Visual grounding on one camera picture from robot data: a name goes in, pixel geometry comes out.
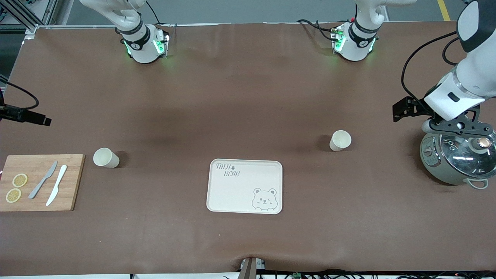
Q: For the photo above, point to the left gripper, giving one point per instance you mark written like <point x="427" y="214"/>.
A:
<point x="417" y="107"/>

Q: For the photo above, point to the glass pot lid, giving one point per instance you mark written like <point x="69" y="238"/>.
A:
<point x="465" y="155"/>

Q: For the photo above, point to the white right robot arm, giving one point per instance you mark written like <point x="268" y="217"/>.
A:
<point x="139" y="42"/>

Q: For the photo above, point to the wooden cutting board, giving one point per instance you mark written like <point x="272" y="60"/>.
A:
<point x="69" y="193"/>

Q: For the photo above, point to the white tray with bear print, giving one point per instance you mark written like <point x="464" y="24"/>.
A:
<point x="240" y="197"/>

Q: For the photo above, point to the white knife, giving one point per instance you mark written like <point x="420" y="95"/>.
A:
<point x="57" y="184"/>

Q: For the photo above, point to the grey metal clamp bracket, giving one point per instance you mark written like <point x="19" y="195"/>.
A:
<point x="250" y="269"/>

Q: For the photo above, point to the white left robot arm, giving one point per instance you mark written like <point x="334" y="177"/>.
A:
<point x="476" y="66"/>

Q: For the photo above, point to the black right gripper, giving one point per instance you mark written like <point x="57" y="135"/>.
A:
<point x="15" y="114"/>

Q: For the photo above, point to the grey pot with glass lid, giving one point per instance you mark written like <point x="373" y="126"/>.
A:
<point x="434" y="166"/>

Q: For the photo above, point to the cream paper cup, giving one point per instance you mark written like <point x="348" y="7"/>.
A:
<point x="105" y="158"/>
<point x="340" y="141"/>

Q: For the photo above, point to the grey knife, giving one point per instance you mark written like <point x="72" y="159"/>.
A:
<point x="40" y="184"/>

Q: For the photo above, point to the lemon slice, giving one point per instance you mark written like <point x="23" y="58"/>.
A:
<point x="19" y="180"/>
<point x="13" y="195"/>

